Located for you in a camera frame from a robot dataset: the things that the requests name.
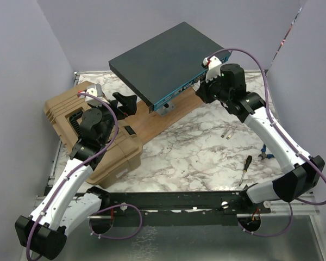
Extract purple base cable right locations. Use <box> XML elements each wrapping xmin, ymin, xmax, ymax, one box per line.
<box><xmin>240</xmin><ymin>202</ymin><xmax>293</xmax><ymax>237</ymax></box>

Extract dark grey network switch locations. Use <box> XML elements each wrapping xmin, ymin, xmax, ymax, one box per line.
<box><xmin>109</xmin><ymin>22</ymin><xmax>222</xmax><ymax>112</ymax></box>

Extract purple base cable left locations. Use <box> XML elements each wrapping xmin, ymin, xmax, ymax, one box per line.
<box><xmin>90</xmin><ymin>203</ymin><xmax>143</xmax><ymax>241</ymax></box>

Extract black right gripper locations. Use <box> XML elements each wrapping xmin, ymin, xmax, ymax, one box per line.
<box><xmin>197</xmin><ymin>71</ymin><xmax>231</xmax><ymax>104</ymax></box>

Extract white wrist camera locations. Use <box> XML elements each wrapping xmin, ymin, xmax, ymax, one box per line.
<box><xmin>78</xmin><ymin>84</ymin><xmax>109</xmax><ymax>106</ymax></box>
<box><xmin>203</xmin><ymin>56</ymin><xmax>222</xmax><ymax>83</ymax></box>

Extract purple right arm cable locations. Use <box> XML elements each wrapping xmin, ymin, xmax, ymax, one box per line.
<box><xmin>206</xmin><ymin>48</ymin><xmax>326</xmax><ymax>206</ymax></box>

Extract blue handled pliers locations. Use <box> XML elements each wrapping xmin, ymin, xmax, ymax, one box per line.
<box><xmin>258</xmin><ymin>144</ymin><xmax>274</xmax><ymax>160</ymax></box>

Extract black metal mounting rail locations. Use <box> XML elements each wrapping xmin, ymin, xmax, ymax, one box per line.
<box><xmin>88</xmin><ymin>187</ymin><xmax>270</xmax><ymax>227</ymax></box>

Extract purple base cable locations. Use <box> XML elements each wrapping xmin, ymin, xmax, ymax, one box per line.
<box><xmin>240</xmin><ymin>202</ymin><xmax>293</xmax><ymax>237</ymax></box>
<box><xmin>90</xmin><ymin>203</ymin><xmax>143</xmax><ymax>241</ymax></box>

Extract tan plastic tool case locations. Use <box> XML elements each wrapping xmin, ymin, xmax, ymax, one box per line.
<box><xmin>43</xmin><ymin>81</ymin><xmax>143</xmax><ymax>189</ymax></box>

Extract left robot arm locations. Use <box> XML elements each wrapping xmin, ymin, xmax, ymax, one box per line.
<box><xmin>15</xmin><ymin>91</ymin><xmax>137</xmax><ymax>260</ymax></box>

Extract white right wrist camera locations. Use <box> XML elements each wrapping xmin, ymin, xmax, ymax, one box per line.
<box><xmin>203</xmin><ymin>56</ymin><xmax>222</xmax><ymax>83</ymax></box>

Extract silver metal switch stand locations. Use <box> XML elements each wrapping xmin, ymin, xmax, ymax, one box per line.
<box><xmin>156</xmin><ymin>102</ymin><xmax>175</xmax><ymax>117</ymax></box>

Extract black yellow screwdriver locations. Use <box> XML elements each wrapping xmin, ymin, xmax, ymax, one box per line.
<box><xmin>239</xmin><ymin>155</ymin><xmax>253</xmax><ymax>185</ymax></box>

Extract wooden base board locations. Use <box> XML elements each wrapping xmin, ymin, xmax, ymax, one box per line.
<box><xmin>126</xmin><ymin>88</ymin><xmax>203</xmax><ymax>144</ymax></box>

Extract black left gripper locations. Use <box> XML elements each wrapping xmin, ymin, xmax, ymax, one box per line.
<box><xmin>91</xmin><ymin>92</ymin><xmax>137</xmax><ymax>145</ymax></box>

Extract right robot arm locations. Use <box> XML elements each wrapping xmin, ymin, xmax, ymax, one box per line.
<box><xmin>196</xmin><ymin>59</ymin><xmax>325</xmax><ymax>213</ymax></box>

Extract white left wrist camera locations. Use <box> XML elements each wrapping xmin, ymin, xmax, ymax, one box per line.
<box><xmin>78</xmin><ymin>84</ymin><xmax>109</xmax><ymax>106</ymax></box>

